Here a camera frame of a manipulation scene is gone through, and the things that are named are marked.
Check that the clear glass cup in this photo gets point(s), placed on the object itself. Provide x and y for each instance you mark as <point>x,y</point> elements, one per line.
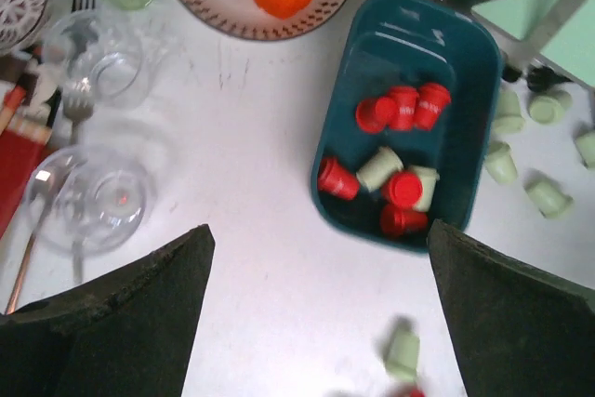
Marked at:
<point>87,200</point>
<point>115,69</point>

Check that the green coffee capsule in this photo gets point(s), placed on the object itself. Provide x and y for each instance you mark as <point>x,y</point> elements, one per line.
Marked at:
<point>550,107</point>
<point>508,117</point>
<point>585,144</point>
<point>499,163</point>
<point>548,198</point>
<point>402,351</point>
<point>428,177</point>
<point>379,168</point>

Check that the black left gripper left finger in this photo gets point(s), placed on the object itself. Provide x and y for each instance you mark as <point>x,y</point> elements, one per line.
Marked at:
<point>129,332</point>

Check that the red coffee capsule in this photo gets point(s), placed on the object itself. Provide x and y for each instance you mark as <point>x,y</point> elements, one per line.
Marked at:
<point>405,390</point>
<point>373,115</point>
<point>336,180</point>
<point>395,221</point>
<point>403,189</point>
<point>432,100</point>
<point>405,98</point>

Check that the teal plastic storage basket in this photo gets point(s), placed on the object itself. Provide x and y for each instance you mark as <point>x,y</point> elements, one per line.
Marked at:
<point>411,43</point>

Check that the silver fork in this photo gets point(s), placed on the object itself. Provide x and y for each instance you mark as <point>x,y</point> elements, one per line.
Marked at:
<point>75,108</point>

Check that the striped red cloth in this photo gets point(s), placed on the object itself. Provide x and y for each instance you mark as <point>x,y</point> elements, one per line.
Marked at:
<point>23,142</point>

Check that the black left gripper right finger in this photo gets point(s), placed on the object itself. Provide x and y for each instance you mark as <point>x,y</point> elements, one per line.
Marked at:
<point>516,330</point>

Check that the copper spoon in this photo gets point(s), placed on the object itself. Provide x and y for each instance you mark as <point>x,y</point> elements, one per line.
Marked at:
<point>25,262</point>

